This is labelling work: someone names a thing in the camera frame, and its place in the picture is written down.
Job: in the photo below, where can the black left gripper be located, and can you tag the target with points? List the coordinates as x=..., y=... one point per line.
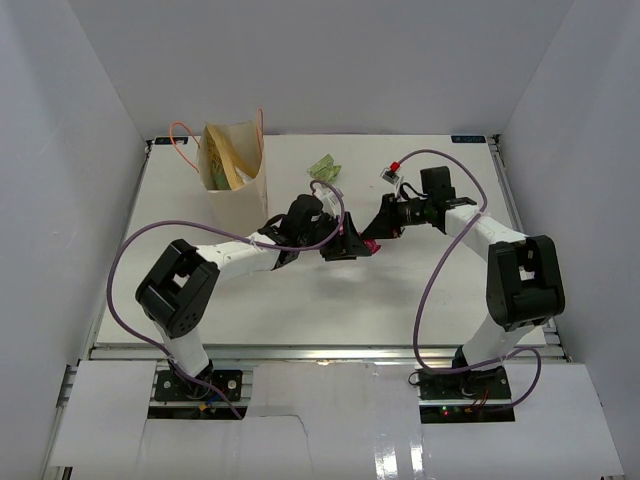
x=346, y=246

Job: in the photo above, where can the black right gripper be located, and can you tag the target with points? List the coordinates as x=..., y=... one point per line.
x=388, y=223

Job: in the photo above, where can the pink red snack packet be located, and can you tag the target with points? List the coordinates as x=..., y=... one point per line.
x=372, y=245

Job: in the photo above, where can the green snack packet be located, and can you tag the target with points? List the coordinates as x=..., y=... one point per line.
x=325, y=169

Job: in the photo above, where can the large brown kraft snack bag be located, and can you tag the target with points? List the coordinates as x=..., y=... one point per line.
x=222, y=168

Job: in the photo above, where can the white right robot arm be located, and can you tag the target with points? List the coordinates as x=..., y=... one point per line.
x=524, y=288

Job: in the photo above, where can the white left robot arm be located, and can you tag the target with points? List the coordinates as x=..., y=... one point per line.
x=176, y=291

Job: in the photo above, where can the blue right corner label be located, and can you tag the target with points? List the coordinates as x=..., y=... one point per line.
x=468, y=139

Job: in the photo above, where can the blue corner label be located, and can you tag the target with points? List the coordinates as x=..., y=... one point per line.
x=165, y=140
x=468, y=139

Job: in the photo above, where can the blue left corner label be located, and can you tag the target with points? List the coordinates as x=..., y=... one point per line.
x=165, y=140

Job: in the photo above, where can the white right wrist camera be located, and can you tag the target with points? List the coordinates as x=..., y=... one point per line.
x=392, y=174

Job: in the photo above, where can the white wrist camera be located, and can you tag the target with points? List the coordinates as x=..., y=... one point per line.
x=330, y=199
x=392, y=174

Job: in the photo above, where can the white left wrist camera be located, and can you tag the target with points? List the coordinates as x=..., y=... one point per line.
x=330, y=199

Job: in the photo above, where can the cream paper bag orange handles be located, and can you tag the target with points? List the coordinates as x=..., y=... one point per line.
x=245, y=210

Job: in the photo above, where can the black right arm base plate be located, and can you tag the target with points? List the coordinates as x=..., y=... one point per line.
x=468, y=398

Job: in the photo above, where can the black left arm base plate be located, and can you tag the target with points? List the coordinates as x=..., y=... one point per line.
x=172, y=388

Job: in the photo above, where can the aluminium front rail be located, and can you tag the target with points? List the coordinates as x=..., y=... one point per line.
x=264, y=353

